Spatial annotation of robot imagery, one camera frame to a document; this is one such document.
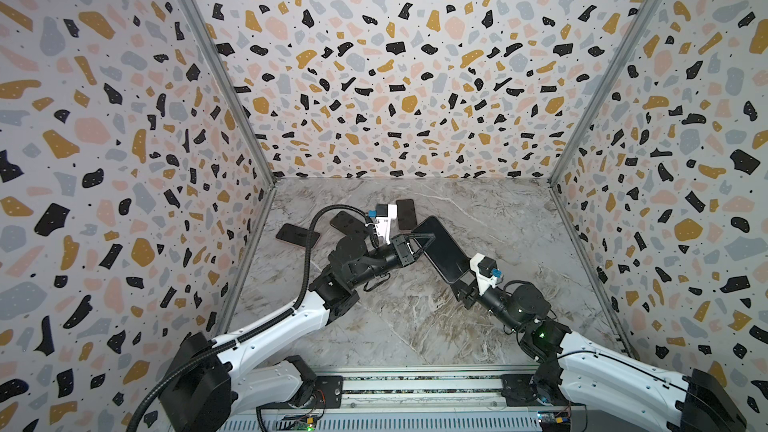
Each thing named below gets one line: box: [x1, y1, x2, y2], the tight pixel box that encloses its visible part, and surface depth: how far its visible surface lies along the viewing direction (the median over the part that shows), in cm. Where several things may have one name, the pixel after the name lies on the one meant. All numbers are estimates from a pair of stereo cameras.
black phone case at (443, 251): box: [413, 215, 471, 284], surface depth 67 cm
